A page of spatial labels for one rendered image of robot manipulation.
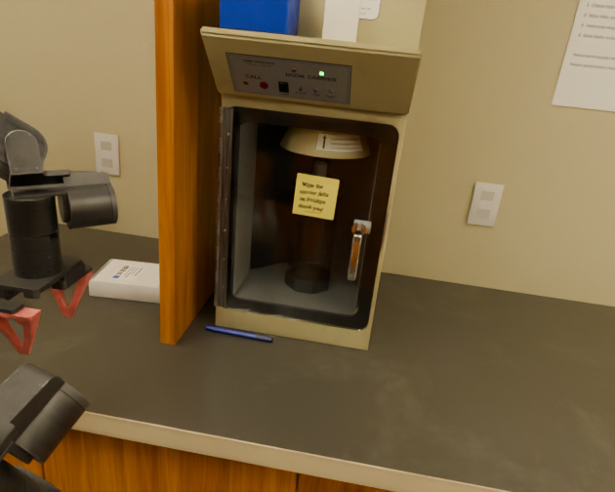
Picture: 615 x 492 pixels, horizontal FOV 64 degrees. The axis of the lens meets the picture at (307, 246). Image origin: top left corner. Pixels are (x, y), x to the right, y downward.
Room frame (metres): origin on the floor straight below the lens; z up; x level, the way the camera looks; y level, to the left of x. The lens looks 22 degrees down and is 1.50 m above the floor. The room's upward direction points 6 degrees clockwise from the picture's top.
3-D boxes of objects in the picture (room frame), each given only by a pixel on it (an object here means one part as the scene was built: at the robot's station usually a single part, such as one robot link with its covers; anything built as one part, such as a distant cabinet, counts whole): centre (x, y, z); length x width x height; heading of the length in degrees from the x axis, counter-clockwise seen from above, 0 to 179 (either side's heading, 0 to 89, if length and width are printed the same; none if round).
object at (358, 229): (0.82, -0.09, 1.17); 0.05 x 0.03 x 0.10; 173
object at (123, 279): (1.01, 0.39, 0.96); 0.16 x 0.12 x 0.04; 89
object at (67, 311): (0.61, 0.34, 1.14); 0.07 x 0.07 x 0.09; 84
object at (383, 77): (0.81, 0.02, 1.46); 0.32 x 0.12 x 0.10; 84
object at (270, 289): (0.86, 0.02, 1.19); 0.30 x 0.01 x 0.40; 83
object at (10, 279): (0.58, 0.35, 1.21); 0.10 x 0.07 x 0.07; 174
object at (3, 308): (0.54, 0.35, 1.14); 0.07 x 0.07 x 0.09; 84
